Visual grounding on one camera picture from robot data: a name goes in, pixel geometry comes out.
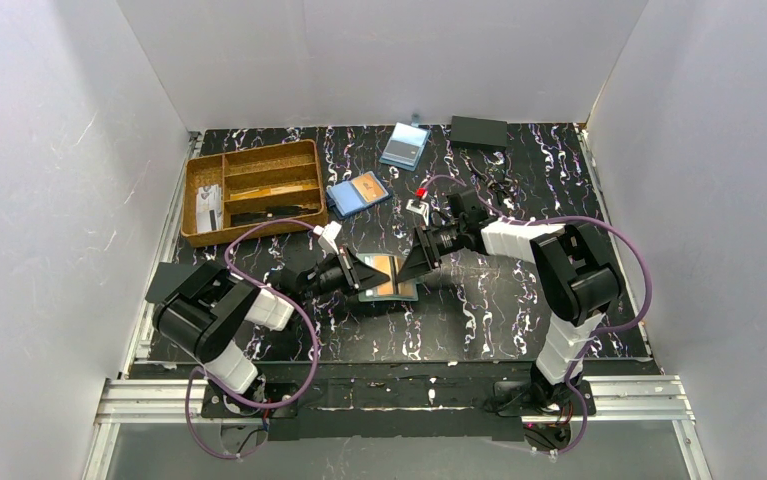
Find orange vip card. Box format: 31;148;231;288
363;254;401;296
394;279;418;301

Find green card holder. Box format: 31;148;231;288
358;253;418;303

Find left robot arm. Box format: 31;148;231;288
146;248;392;395

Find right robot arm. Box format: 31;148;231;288
396;191;625;387

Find blue card holder orange card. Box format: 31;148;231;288
325;172;391;219

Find black cards in tray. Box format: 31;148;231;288
230;205;318;227

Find orange card in tray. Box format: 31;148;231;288
229;185;306;201

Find blue card holder grey card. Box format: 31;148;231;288
380;123;430;171

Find white cards in tray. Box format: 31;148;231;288
195;184;223;234

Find black binder clips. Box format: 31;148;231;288
467;159;516;206

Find black box at back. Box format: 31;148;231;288
449;116;508;151

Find woven brown organizer tray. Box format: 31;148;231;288
180;140;329;247

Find black wallet at left edge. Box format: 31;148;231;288
145;262;198;304

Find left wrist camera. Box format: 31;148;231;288
312;221;342;255

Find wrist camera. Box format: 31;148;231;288
312;221;342;255
406;187;431;226

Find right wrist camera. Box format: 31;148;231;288
406;187;431;226

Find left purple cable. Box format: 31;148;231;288
184;219;322;461

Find aluminium frame rail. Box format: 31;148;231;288
83;375;712;479

